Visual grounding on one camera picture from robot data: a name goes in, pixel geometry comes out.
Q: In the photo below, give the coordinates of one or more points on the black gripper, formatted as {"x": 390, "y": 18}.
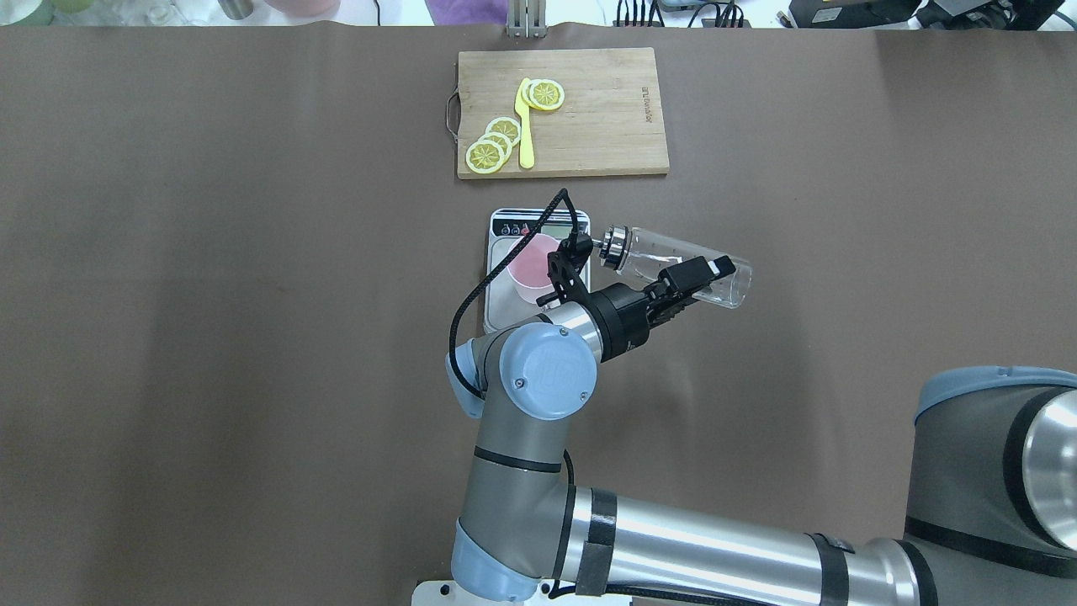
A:
{"x": 623, "y": 321}

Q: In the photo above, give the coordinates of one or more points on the pink plastic cup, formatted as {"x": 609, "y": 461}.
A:
{"x": 529, "y": 270}

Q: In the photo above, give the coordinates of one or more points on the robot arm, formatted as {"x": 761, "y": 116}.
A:
{"x": 989, "y": 515}

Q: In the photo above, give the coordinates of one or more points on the bamboo cutting board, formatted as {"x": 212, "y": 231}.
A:
{"x": 610, "y": 124}

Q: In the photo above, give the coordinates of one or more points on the yellow plastic knife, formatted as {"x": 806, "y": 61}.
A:
{"x": 526, "y": 156}

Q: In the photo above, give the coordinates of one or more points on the lemon slice back of stack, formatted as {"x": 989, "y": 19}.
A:
{"x": 506, "y": 126}

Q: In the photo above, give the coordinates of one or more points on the lemon slice middle of stack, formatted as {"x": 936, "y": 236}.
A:
{"x": 503, "y": 142}

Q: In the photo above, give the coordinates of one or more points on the lemon slice near knife tip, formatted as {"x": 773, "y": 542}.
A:
{"x": 543, "y": 94}

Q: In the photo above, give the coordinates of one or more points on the black power strip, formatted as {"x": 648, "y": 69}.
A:
{"x": 680, "y": 14}

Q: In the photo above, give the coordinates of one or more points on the purple cloth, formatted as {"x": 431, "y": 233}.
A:
{"x": 453, "y": 12}

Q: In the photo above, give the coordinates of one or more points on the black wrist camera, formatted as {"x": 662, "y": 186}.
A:
{"x": 565, "y": 264}

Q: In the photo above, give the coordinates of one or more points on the aluminium frame post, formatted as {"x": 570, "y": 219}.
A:
{"x": 526, "y": 19}

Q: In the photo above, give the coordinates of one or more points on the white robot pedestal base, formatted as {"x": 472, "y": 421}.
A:
{"x": 447, "y": 592}

